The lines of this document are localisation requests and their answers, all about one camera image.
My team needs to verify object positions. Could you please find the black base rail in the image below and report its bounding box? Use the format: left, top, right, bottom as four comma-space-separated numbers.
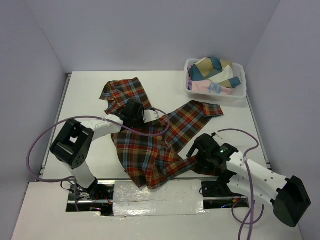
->
66, 180, 249, 217

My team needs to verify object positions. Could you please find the silver foil cover plate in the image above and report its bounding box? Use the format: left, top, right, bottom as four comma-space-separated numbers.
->
112, 179, 205, 217

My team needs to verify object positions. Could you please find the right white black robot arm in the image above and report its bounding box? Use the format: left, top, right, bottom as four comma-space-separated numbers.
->
186, 133, 311, 228

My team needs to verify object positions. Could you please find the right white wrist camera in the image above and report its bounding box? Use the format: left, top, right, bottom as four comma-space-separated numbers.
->
211, 131, 225, 146

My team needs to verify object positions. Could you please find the red brown plaid shirt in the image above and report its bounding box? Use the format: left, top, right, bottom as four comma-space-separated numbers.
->
98, 77, 225, 190

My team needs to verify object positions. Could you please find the purple cable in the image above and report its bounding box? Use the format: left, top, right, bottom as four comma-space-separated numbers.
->
26, 106, 171, 212
214, 128, 265, 240

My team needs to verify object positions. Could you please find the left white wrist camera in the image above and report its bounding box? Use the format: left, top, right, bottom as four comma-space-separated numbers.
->
143, 109, 160, 123

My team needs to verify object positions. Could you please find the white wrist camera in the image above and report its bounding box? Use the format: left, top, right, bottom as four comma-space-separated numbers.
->
143, 109, 160, 123
211, 131, 225, 146

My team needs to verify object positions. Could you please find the blue beige checked cloth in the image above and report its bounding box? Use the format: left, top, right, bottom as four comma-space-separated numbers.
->
188, 57, 241, 89

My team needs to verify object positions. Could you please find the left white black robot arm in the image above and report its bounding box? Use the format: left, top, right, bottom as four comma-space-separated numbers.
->
50, 98, 145, 199

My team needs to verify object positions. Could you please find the white plastic basket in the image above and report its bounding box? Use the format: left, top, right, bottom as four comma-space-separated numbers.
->
183, 58, 247, 101

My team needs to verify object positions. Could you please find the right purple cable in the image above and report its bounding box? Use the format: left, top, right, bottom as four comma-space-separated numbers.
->
214, 128, 265, 240

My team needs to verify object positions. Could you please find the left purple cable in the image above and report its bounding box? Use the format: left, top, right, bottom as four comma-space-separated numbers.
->
26, 106, 171, 212

